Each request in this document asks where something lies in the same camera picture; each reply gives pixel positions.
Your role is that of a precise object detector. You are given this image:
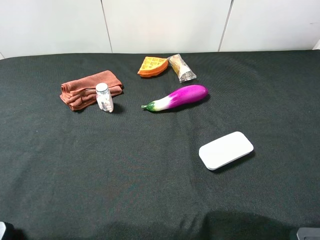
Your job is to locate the white rounded flat box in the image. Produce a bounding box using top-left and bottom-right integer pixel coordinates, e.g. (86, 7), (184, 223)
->
(198, 131), (254, 171)

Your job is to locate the black tablecloth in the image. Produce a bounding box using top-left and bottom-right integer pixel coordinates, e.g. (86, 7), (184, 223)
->
(0, 50), (320, 240)

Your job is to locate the orange toy waffle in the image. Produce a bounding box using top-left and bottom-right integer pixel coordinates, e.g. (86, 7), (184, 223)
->
(137, 56), (168, 78)

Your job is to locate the wrapped snack packet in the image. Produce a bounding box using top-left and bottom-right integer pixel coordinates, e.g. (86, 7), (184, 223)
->
(167, 54), (197, 83)

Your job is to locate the folded brown cloth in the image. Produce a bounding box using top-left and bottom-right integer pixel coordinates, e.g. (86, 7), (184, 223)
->
(60, 70), (123, 111)

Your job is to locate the purple toy eggplant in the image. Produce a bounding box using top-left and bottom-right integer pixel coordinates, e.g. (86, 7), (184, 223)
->
(141, 84), (209, 112)

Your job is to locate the clear pill bottle white cap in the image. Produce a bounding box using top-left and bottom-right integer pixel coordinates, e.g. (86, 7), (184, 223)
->
(95, 82), (114, 113)

